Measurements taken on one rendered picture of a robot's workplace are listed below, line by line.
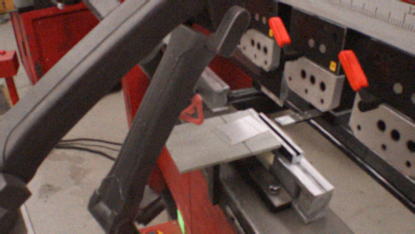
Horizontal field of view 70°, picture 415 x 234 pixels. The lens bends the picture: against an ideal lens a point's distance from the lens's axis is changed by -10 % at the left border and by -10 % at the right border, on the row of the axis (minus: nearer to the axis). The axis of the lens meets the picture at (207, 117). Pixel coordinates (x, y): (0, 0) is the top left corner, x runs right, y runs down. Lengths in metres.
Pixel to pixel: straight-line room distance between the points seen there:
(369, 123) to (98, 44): 0.41
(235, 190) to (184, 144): 0.18
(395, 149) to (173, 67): 0.34
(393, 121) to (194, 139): 0.49
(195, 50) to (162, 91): 0.07
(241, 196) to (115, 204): 0.39
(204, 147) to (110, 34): 0.49
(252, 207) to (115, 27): 0.59
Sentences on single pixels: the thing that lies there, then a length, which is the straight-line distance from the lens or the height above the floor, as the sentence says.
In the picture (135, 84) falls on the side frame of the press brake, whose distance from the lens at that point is 1.64.
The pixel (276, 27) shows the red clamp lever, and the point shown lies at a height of 1.30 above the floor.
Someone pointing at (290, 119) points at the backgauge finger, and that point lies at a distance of 0.92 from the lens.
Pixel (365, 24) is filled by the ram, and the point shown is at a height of 1.35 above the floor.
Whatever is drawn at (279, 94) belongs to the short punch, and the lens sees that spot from 0.80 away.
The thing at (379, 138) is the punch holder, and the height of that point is 1.20.
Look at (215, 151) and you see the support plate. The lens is 0.78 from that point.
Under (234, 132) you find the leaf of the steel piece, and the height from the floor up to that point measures 1.00.
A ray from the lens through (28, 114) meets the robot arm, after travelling 0.36.
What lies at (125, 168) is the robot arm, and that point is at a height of 1.15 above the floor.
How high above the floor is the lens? 1.47
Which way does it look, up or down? 31 degrees down
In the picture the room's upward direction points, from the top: straight up
